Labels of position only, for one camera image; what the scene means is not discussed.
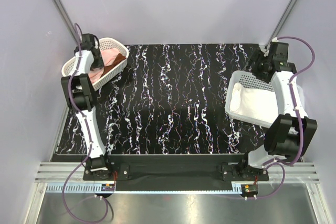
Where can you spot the white perforated basket right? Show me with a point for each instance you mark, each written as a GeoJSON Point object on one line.
{"type": "Point", "coordinates": [288, 94]}

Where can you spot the white perforated basket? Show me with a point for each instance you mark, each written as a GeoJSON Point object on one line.
{"type": "Point", "coordinates": [288, 94]}
{"type": "Point", "coordinates": [81, 61]}

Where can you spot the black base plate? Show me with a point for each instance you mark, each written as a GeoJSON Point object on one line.
{"type": "Point", "coordinates": [173, 173]}

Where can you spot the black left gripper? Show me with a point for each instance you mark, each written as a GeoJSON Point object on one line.
{"type": "Point", "coordinates": [98, 64]}

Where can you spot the left controller board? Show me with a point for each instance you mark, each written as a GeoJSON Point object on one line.
{"type": "Point", "coordinates": [108, 187]}

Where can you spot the brown towel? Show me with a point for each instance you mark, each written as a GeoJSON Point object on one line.
{"type": "Point", "coordinates": [119, 58]}

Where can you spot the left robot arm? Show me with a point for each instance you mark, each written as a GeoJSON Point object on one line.
{"type": "Point", "coordinates": [81, 97]}

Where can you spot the white perforated basket left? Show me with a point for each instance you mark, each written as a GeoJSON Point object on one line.
{"type": "Point", "coordinates": [81, 61]}

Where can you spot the white towel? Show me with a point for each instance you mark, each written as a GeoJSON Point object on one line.
{"type": "Point", "coordinates": [256, 104]}

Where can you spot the pink towel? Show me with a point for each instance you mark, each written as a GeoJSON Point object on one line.
{"type": "Point", "coordinates": [107, 55]}

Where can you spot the right controller board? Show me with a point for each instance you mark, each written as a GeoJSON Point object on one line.
{"type": "Point", "coordinates": [250, 190]}

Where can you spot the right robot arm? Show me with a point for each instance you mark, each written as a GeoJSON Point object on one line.
{"type": "Point", "coordinates": [290, 134]}

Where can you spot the controller board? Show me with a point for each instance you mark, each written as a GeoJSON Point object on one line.
{"type": "Point", "coordinates": [108, 187]}
{"type": "Point", "coordinates": [250, 190]}

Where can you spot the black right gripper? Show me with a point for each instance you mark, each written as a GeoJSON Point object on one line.
{"type": "Point", "coordinates": [256, 57]}

